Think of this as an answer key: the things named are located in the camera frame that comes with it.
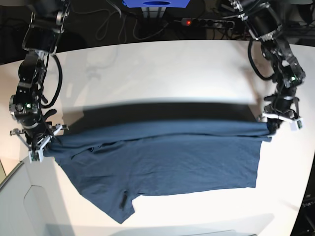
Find grey cable loops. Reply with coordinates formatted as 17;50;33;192
95;7;173;41

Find black power strip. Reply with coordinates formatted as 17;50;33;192
180;18;235;30

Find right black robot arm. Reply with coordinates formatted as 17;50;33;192
2;0;70;162

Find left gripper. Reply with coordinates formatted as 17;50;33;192
257;97;303;135

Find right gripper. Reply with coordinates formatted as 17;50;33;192
9;122;68;163

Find blue box on stand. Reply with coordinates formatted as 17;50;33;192
122;0;190;8

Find dark blue T-shirt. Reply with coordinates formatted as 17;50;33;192
44;120;271;223

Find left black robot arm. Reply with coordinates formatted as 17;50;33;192
229;0;306;132

